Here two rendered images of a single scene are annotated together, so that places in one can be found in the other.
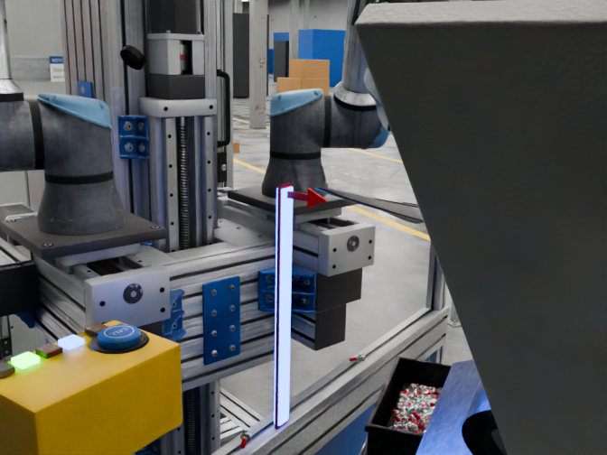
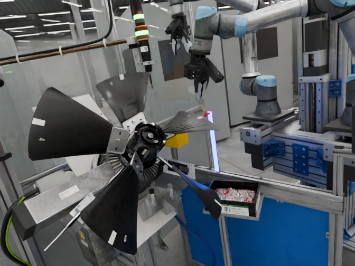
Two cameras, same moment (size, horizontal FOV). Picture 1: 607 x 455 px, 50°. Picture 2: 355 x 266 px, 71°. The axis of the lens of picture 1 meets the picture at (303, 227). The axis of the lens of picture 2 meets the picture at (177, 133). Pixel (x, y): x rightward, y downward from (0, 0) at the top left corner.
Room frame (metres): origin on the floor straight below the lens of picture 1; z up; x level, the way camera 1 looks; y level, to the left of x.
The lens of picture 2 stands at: (0.77, -1.16, 1.46)
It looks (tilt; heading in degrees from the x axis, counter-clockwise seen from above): 17 degrees down; 98
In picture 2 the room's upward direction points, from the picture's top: 10 degrees counter-clockwise
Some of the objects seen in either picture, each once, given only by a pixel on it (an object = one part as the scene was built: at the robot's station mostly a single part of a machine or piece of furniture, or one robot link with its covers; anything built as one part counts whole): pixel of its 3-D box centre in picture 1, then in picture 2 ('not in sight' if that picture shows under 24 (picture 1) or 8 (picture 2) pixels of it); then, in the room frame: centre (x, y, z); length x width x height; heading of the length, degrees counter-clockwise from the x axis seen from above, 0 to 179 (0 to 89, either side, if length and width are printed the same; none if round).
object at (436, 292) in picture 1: (439, 261); (338, 171); (1.22, -0.27, 0.96); 0.03 x 0.03 x 0.20; 55
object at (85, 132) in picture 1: (71, 132); (265, 86); (1.14, 0.41, 1.20); 0.13 x 0.12 x 0.14; 117
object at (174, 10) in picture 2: not in sight; (176, 10); (0.67, 0.31, 1.70); 0.08 x 0.08 x 0.05
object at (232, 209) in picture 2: (438, 419); (232, 197); (0.83, -0.20, 0.85); 0.22 x 0.17 x 0.07; 161
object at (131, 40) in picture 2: not in sight; (142, 50); (0.57, -0.26, 1.50); 0.09 x 0.07 x 0.10; 0
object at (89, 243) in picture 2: not in sight; (93, 238); (0.18, -0.26, 0.73); 0.15 x 0.09 x 0.22; 145
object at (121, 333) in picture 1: (119, 338); not in sight; (0.58, 0.18, 1.08); 0.04 x 0.04 x 0.02
